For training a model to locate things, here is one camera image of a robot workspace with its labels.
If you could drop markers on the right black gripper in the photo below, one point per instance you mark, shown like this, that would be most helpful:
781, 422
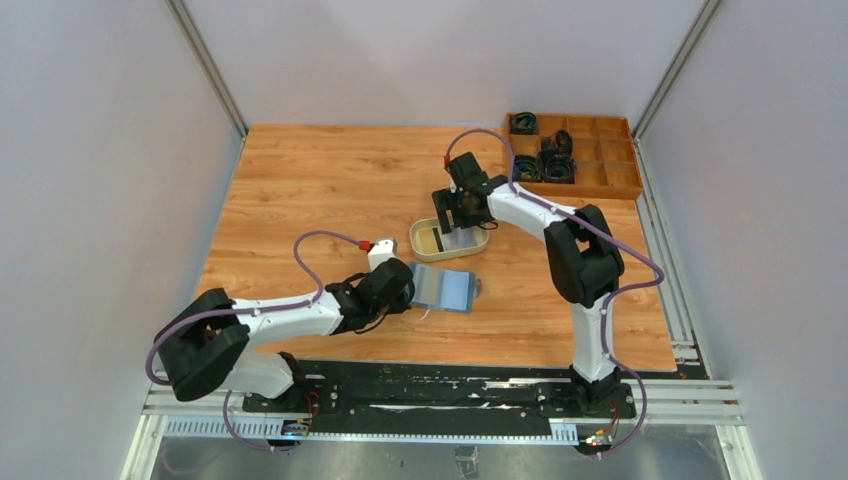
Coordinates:
448, 201

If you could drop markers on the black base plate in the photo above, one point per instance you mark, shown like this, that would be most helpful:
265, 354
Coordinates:
440, 400

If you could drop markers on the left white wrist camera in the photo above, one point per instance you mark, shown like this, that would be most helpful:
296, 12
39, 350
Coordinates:
380, 251

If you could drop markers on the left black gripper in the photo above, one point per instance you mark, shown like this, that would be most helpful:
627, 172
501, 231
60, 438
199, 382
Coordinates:
407, 287

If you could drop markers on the blue card holder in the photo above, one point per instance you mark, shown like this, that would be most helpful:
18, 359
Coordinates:
459, 289

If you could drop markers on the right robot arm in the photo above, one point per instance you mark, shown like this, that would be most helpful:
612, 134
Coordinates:
585, 266

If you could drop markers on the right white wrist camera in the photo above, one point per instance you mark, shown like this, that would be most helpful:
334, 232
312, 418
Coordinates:
465, 172

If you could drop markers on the rolled dark belt centre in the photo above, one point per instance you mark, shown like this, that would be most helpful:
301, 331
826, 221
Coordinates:
560, 141

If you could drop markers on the wooden compartment box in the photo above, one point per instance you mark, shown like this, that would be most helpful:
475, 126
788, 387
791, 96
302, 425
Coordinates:
603, 148

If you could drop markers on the rolled dark belt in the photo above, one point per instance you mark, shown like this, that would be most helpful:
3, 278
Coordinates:
560, 141
523, 123

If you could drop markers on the cream oval tray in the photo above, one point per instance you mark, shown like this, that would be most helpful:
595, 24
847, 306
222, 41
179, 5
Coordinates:
482, 237

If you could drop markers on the rolled blue belt lower left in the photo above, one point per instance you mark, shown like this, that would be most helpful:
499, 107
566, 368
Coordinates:
525, 169

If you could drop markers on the aluminium rail frame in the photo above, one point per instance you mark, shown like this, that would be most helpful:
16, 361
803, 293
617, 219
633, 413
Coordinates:
658, 403

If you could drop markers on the gold card with black stripe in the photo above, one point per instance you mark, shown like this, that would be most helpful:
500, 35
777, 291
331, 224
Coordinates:
430, 241

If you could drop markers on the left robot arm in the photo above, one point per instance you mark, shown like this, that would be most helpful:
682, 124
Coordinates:
212, 344

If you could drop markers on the rolled dark belt top left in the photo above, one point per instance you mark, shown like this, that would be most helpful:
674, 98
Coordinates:
523, 123

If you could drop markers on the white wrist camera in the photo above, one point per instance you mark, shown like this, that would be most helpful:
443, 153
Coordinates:
465, 172
380, 251

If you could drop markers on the rolled black belt lower centre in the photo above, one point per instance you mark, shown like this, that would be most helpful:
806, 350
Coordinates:
557, 167

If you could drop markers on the white printed card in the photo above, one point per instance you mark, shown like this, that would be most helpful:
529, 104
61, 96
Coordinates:
459, 239

